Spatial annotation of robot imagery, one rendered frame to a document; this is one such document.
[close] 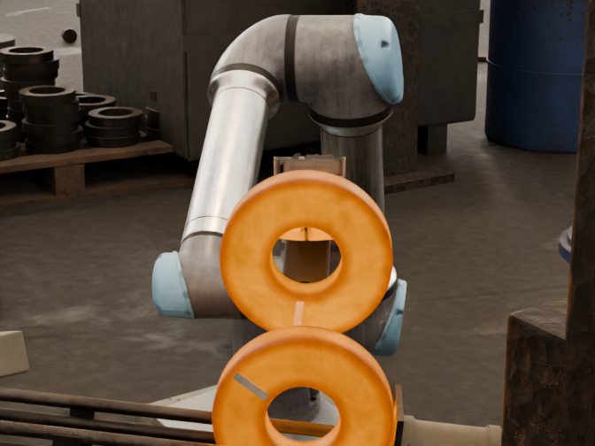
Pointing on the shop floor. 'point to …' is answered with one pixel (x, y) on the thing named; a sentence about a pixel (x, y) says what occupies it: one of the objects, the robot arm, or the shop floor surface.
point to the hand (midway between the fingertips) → (306, 234)
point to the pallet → (72, 135)
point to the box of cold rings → (106, 57)
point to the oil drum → (536, 73)
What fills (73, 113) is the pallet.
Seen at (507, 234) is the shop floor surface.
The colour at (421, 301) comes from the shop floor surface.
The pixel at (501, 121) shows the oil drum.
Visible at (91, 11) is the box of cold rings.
